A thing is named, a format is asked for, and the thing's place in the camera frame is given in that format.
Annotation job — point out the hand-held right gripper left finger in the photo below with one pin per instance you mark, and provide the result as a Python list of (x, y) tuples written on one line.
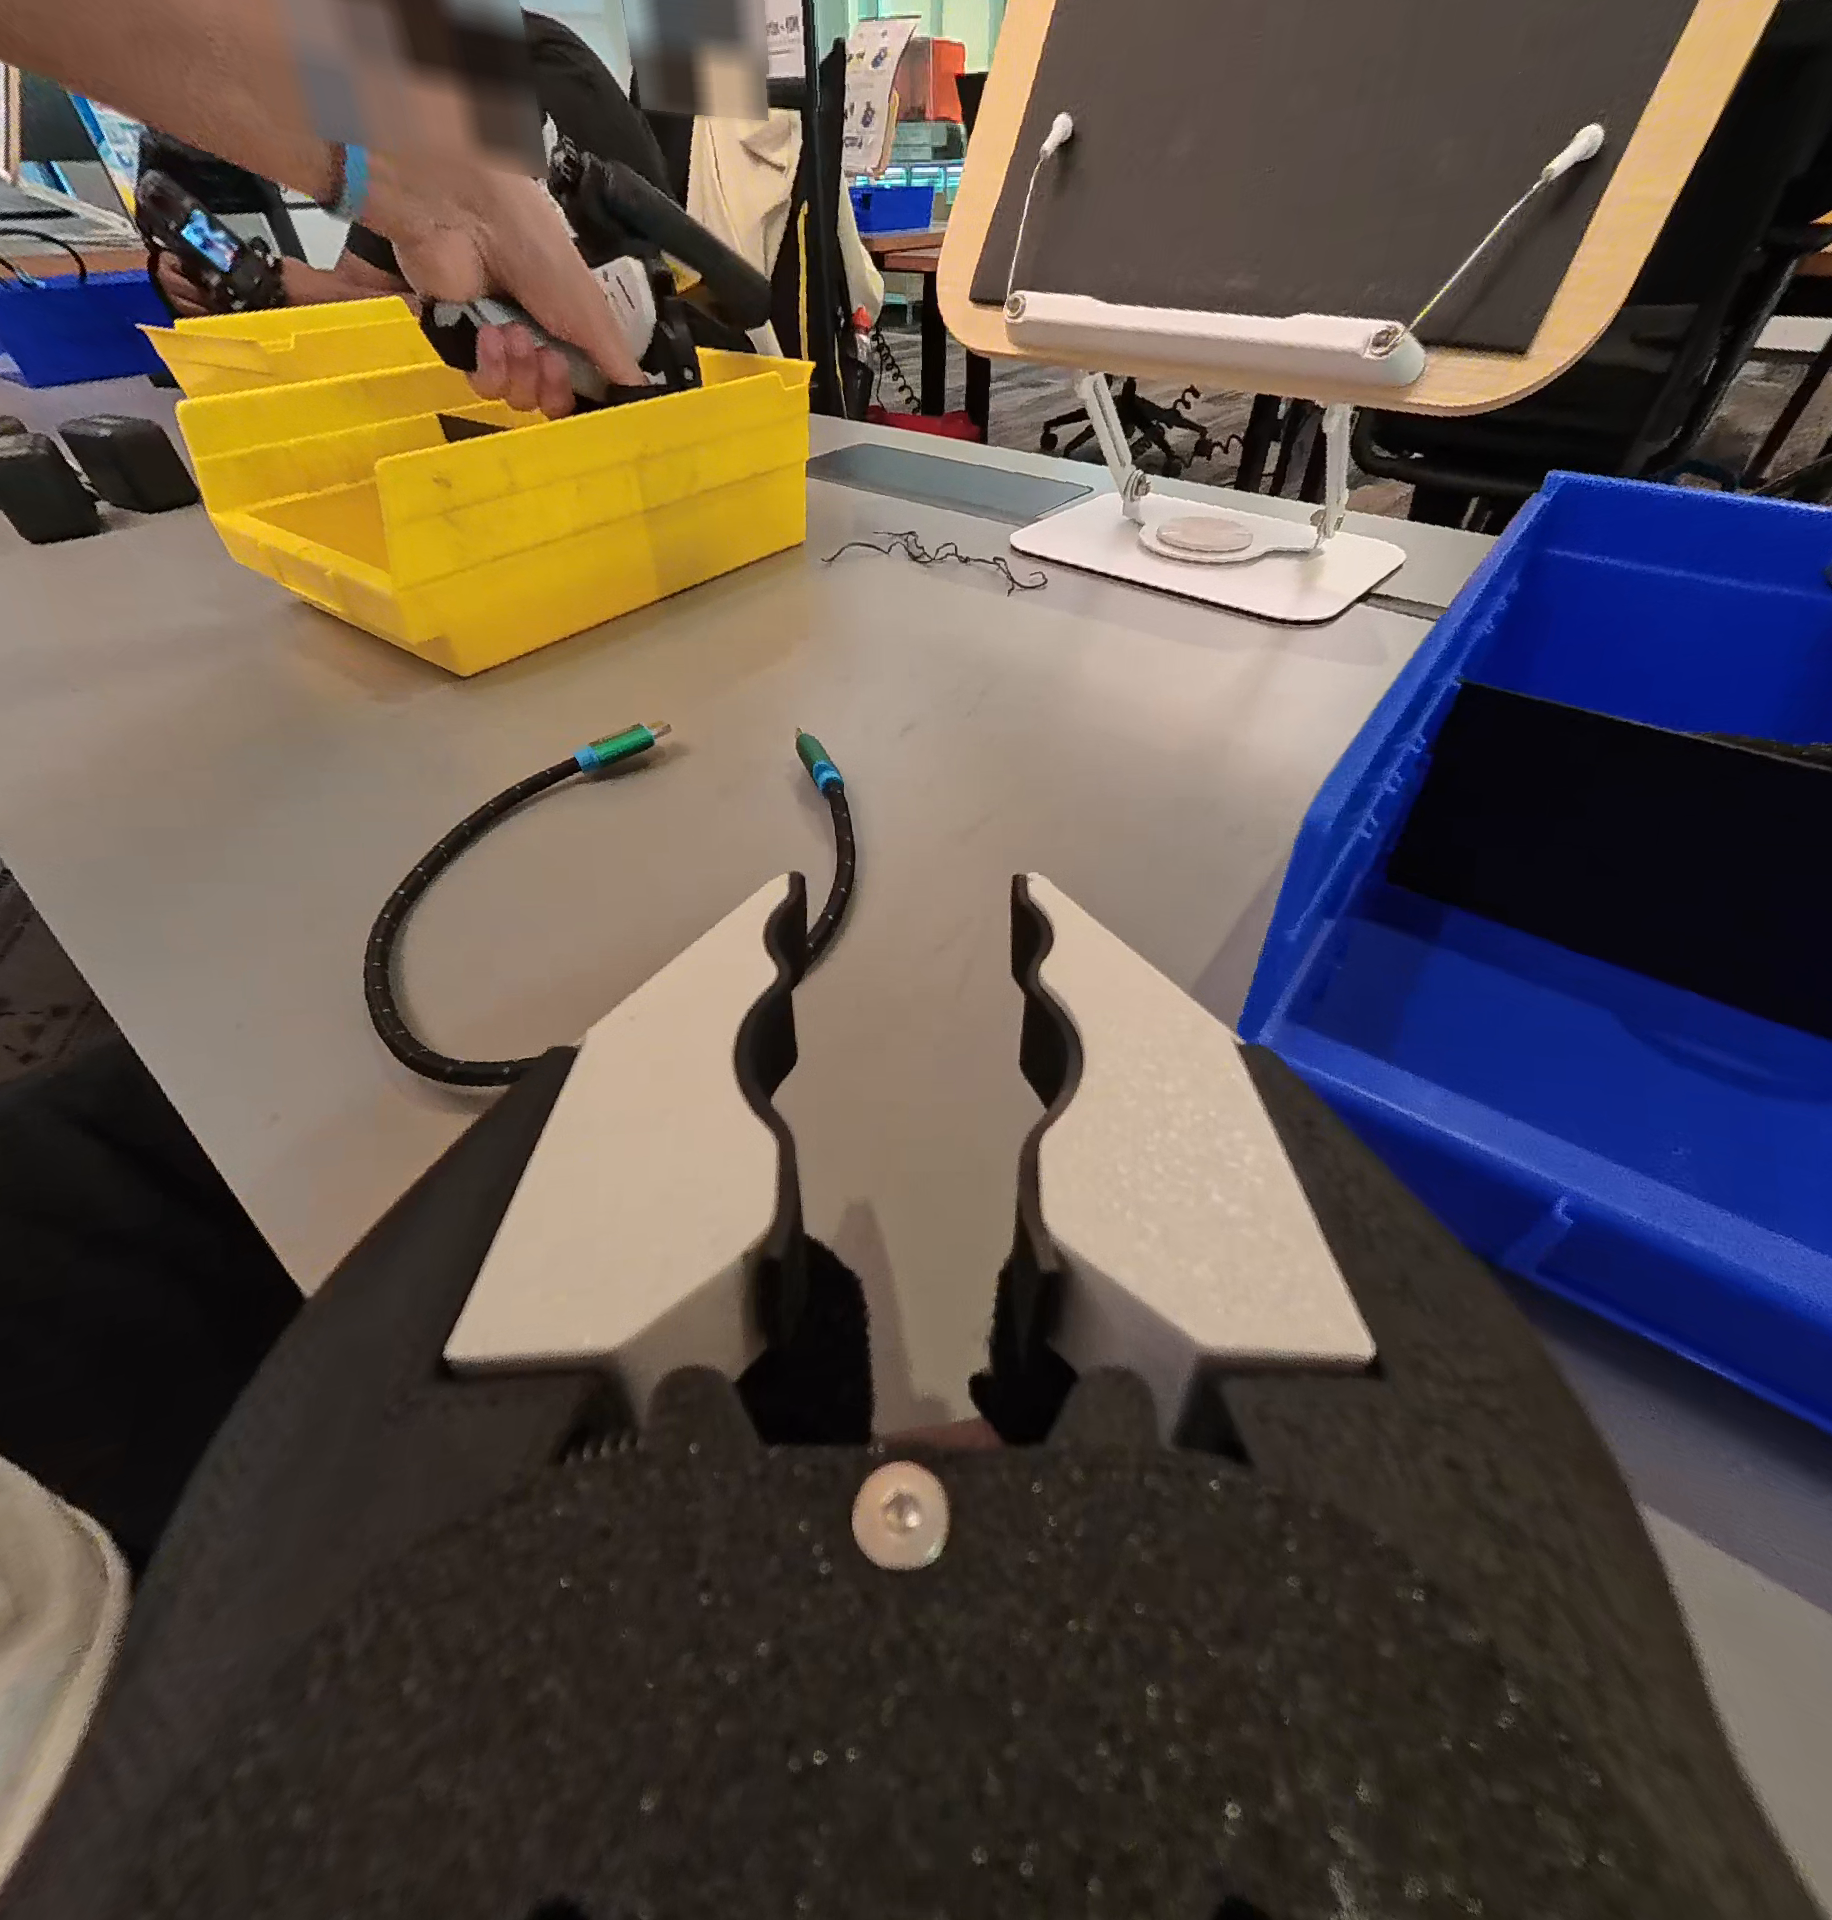
[(617, 1230)]

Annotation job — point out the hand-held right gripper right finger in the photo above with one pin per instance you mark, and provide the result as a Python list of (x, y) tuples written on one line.
[(1217, 1230)]

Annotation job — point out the yellow plastic bin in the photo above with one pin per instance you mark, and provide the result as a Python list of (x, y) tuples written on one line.
[(286, 347), (557, 540)]

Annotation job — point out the blue plastic bin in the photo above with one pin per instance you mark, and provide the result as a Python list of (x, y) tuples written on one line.
[(63, 330), (1547, 1140)]

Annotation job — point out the person's left hand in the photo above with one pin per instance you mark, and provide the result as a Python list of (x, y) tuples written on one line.
[(512, 271)]

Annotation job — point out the person's black trousers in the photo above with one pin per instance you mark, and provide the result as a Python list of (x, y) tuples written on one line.
[(107, 1260)]

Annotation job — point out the black bin divider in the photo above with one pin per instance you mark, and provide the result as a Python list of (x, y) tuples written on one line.
[(1637, 856)]

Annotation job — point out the wooden-framed black panel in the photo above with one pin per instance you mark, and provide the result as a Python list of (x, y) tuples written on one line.
[(1307, 137)]

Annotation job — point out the small black device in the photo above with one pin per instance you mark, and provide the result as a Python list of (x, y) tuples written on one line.
[(33, 487)]

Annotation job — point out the person's white shirt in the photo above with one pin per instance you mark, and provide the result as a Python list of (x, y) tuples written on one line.
[(23, 1680)]

